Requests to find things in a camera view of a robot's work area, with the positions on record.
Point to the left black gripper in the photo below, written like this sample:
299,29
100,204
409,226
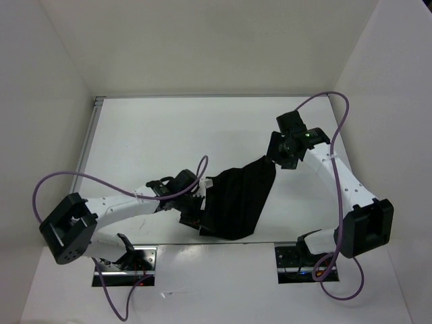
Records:
193,219

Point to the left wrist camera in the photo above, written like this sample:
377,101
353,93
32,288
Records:
186,178

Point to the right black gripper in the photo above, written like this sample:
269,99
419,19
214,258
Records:
275,139

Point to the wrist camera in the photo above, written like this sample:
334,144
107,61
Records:
290,123
186,178

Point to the black skirt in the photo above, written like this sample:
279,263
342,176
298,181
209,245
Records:
235,200

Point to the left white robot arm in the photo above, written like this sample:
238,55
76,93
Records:
73,228

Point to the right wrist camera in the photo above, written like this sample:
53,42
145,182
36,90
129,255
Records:
290,123

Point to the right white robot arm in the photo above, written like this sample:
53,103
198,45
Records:
365,222

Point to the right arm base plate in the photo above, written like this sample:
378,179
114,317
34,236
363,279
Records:
292,268

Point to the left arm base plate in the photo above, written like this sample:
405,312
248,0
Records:
140,271

